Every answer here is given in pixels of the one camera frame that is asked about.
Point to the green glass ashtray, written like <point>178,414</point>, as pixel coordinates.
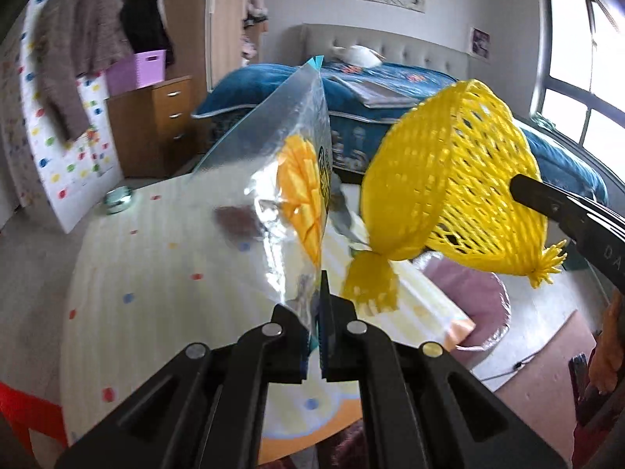
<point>118,200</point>

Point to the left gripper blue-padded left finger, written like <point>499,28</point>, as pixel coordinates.
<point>204,409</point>

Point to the brown wooden drawer cabinet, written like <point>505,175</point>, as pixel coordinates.
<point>152,128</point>

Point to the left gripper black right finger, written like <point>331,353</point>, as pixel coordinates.
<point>421,408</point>

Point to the hanging pink clothes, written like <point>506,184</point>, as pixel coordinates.
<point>254,23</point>

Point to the yellow foam fruit net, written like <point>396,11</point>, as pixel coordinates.
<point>440,181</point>

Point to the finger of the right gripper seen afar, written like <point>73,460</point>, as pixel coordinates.
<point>548,200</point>

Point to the pink trash bin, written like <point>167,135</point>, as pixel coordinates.
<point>481,295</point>

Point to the blue floral bed quilt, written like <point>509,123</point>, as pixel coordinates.
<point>357,130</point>

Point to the clear mango snack bag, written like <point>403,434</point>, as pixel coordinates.
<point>258,204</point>

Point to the small wall poster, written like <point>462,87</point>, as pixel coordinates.
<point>480,44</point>

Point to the beige tufted bed frame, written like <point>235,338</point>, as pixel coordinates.
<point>323,39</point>

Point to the red plastic stool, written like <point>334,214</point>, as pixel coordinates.
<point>27,413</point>

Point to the brown fuzzy coat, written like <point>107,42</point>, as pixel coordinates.
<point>75,38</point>

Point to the person's right hand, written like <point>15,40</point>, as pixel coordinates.
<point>608,355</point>

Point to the window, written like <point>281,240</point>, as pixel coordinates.
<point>580,85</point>

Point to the polka dot fabric wardrobe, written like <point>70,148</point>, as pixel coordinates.
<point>56,181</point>

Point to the tall wooden wardrobe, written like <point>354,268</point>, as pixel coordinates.
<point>206,38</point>

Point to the pink plastic storage basket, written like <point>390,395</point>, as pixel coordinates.
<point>135,72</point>

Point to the black hanging coat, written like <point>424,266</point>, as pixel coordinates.
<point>144,27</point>

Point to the striped yellow play mat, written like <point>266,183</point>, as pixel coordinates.
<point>144,287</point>

